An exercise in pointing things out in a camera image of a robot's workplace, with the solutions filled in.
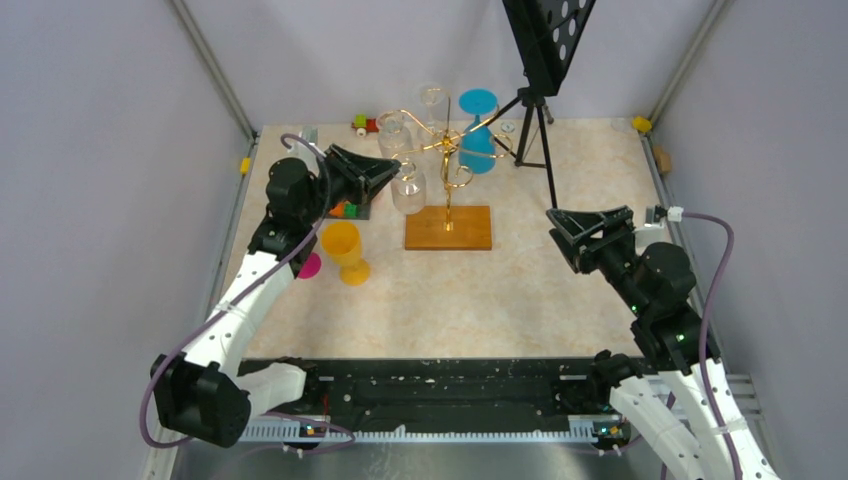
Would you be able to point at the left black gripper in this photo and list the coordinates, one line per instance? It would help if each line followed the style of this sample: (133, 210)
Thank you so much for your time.
(364, 175)

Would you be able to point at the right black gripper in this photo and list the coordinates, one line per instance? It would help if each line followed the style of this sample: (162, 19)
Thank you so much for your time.
(574, 231)

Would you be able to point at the clear wine glass front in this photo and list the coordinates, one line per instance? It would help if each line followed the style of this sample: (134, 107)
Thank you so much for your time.
(409, 189)

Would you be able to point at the clear wine glass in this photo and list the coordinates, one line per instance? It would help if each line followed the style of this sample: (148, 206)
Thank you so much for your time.
(393, 136)
(433, 97)
(409, 189)

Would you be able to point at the yellow wine glass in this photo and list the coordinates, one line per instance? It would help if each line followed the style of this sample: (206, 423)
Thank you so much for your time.
(341, 241)

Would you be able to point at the pink wine glass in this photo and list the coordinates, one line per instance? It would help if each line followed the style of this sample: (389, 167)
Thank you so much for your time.
(311, 267)

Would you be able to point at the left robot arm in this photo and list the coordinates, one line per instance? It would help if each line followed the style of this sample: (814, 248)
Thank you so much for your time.
(197, 388)

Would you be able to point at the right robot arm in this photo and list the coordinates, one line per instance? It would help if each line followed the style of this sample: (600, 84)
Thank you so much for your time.
(699, 432)

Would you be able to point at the gold wine glass rack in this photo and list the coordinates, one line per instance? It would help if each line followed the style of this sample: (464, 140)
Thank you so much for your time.
(441, 225)

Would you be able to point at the clear wine glass back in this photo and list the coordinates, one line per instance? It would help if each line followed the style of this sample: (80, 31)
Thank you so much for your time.
(433, 97)

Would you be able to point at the blue wine glass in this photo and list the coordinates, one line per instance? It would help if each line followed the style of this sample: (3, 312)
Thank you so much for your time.
(477, 149)

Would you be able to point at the orange tape dispenser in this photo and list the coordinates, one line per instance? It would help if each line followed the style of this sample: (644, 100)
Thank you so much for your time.
(342, 210)

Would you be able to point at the dark plate with blocks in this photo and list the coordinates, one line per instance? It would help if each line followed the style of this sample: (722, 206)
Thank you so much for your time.
(363, 213)

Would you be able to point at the small toy car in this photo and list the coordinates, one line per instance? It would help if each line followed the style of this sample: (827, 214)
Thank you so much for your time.
(364, 125)

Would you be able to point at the yellow corner clamp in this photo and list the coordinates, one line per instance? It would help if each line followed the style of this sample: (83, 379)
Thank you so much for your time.
(642, 124)

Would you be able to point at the black music stand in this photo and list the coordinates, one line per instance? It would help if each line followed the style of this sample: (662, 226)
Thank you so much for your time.
(547, 34)

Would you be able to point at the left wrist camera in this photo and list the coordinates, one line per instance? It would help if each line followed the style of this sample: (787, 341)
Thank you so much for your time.
(304, 149)

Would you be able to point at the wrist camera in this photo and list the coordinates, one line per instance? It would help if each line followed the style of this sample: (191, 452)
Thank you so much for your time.
(304, 149)
(654, 226)

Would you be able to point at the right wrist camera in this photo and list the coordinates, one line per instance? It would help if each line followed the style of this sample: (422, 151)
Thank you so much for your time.
(654, 226)

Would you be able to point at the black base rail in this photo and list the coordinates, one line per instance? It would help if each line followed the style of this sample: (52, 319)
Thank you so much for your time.
(446, 399)

